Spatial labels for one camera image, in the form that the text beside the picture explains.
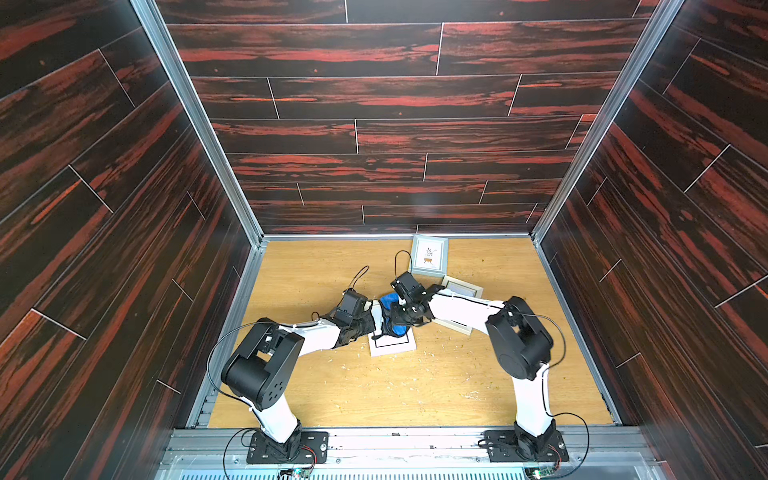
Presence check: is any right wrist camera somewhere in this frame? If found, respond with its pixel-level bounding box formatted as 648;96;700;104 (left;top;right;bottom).
391;272;427;303

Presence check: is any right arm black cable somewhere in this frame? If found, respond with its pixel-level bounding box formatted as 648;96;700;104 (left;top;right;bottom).
393;249;592;480

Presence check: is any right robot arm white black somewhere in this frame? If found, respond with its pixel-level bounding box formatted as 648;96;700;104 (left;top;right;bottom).
389;280;556;460

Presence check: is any aluminium front rail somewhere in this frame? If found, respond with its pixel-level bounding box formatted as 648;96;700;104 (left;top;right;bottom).
155;426;669;479

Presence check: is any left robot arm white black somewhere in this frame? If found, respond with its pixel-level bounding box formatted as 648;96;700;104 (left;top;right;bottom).
221;303;383;450

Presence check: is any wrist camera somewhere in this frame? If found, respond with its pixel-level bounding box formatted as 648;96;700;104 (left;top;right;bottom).
338;288;369;322
391;272;427;303

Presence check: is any light green picture frame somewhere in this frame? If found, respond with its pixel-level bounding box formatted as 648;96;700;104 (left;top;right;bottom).
410;235;449;277

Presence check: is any blue microfiber cloth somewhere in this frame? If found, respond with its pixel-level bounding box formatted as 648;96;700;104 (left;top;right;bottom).
378;293;413;338

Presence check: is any cream picture frame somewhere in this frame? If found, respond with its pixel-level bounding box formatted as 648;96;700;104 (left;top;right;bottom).
434;275;487;336
368;299;416;357

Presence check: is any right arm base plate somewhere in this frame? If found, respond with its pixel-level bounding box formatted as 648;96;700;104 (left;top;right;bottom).
478;430;570;463

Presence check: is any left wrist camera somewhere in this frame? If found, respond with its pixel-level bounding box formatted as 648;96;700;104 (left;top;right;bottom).
338;288;369;322

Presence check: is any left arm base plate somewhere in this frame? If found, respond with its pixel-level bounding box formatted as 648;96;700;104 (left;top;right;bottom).
246;430;329;465

